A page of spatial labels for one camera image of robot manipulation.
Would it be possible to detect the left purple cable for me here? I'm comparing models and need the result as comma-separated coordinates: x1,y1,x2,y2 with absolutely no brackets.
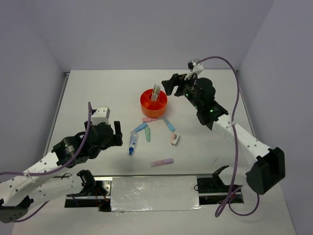
0,101,93,223

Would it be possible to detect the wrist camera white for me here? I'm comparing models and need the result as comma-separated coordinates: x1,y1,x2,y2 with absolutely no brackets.
184,59,204,80
91,107,110,125

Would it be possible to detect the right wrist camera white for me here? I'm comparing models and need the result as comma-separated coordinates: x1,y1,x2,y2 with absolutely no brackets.
184,59,204,80

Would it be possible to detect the grey white thin pen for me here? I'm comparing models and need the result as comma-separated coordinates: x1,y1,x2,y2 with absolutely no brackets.
151,84,157,101

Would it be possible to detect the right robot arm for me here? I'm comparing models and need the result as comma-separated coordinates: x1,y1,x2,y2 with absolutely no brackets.
162,73,286,195

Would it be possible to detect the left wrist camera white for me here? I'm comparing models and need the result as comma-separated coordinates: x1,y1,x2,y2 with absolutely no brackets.
91,107,110,125

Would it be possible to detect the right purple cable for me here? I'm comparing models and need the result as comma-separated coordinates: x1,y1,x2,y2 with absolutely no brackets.
193,56,260,218

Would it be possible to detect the blue capped glue bottle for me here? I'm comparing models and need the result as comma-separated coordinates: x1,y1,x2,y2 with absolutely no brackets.
129,132,138,156

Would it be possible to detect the orange round divided organizer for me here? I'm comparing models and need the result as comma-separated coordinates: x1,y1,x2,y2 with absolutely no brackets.
140,89,168,118

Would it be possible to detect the yellow thin pen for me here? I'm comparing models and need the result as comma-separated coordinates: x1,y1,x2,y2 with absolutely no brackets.
151,84,157,101

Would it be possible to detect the pink purple highlighter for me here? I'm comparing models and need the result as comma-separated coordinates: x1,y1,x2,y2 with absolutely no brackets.
150,158,174,167

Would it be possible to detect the purple cable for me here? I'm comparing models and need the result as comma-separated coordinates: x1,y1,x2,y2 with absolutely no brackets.
0,101,93,223
193,56,260,218

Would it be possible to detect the blue highlighter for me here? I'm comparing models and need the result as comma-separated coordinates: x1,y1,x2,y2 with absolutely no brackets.
162,117,176,132
133,122,148,133

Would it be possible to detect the green highlighter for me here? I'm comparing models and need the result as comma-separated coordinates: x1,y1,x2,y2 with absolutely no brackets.
145,126,151,142

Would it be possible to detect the pink highlighter near organizer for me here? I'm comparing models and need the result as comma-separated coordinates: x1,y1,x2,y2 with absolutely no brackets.
142,117,158,123

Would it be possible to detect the silver foil cover plate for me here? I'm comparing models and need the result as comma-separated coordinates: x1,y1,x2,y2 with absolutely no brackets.
111,176,201,212

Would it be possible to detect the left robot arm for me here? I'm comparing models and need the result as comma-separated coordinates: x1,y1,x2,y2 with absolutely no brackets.
0,121,123,223

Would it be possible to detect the pink stapler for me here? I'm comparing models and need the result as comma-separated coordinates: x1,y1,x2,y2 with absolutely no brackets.
170,133,180,146

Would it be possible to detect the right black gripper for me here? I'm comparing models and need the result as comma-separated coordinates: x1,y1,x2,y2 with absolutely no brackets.
161,71,201,110

